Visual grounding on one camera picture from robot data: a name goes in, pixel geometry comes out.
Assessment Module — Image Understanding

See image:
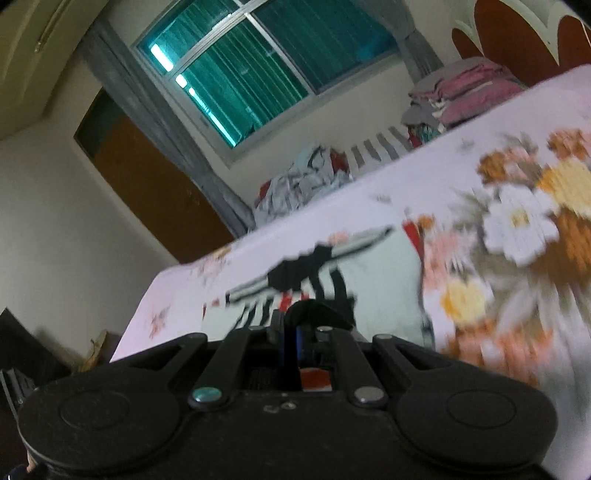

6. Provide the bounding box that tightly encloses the striped red black white sweater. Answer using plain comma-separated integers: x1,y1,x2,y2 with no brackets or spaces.
201,226,435,348

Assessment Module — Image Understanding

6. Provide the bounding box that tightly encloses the crumpled grey patterned clothes pile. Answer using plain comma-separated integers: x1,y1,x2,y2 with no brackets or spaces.
253,145,352,228

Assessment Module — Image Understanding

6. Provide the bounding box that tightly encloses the brown wooden door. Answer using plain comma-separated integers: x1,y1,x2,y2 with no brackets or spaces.
75,90,233,263

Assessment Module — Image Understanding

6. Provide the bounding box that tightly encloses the grey white striped cloth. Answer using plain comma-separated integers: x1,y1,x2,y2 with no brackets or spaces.
345,126,413,179

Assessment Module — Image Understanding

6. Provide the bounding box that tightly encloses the floral pink bed sheet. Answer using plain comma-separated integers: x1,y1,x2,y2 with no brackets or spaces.
114,66,590,479

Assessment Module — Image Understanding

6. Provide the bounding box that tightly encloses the colourful folded cloth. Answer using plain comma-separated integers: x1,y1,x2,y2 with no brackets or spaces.
407,123,446,148

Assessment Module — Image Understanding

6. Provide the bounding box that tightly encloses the pink grey folded blanket stack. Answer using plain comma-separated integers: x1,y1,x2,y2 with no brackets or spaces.
402,57,526,133

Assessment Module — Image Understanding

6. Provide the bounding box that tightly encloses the teal curtained window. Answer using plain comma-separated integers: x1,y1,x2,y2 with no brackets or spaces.
134,0,399,166

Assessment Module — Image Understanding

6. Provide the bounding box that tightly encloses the grey curtain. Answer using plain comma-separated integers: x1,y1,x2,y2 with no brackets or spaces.
79,19,256,238

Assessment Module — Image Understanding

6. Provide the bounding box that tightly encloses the red white headboard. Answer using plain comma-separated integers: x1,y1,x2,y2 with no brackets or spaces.
450,0,590,87

